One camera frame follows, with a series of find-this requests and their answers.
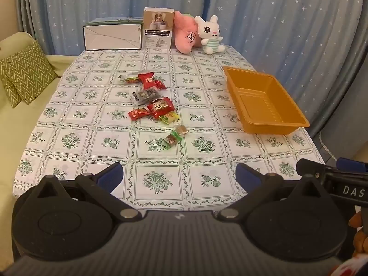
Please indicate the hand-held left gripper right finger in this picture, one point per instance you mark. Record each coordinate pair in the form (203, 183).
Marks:
(247, 176)

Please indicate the person's right hand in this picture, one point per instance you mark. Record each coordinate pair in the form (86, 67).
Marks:
(358, 240)

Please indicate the green brown candy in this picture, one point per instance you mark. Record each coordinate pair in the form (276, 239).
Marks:
(172, 139)

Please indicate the pink plush toy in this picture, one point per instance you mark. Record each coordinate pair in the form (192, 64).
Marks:
(184, 37)

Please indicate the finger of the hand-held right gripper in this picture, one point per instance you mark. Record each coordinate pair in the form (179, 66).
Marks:
(310, 168)
(352, 165)

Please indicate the white bunny plush toy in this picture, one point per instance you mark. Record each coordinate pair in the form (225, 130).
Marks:
(211, 30)

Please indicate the dark grey snack packet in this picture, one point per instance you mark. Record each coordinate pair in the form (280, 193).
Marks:
(145, 95)

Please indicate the white cardboard box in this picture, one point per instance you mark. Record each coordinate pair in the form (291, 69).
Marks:
(112, 37)

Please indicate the green zigzag pillow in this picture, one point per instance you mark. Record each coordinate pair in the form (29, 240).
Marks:
(28, 69)
(11, 97)

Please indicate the light green sofa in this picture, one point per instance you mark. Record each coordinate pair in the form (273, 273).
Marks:
(17, 138)

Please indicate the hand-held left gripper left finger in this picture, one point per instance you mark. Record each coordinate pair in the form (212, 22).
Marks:
(110, 176)

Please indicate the blue lace-trimmed cover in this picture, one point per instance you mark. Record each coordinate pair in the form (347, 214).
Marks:
(350, 149)

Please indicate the green orange candy packet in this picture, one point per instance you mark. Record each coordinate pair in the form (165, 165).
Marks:
(129, 78)

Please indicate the large red snack packet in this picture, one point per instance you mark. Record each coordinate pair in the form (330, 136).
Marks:
(161, 107)

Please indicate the floral checked tablecloth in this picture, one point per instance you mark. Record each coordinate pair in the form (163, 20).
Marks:
(86, 138)

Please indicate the orange plastic tray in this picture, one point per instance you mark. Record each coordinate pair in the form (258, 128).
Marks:
(258, 100)

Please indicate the red bow-shaped candy packet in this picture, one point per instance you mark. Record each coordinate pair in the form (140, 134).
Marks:
(148, 81)

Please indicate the small brown candy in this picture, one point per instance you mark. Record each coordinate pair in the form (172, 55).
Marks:
(181, 129)

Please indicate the red foil snack packet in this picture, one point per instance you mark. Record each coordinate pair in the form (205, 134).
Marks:
(138, 113)

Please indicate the small red candy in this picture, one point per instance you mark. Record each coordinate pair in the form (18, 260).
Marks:
(160, 85)

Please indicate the beige product box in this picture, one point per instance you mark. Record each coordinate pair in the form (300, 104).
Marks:
(158, 34)

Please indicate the yellow green candy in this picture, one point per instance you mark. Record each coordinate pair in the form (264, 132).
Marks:
(169, 118)

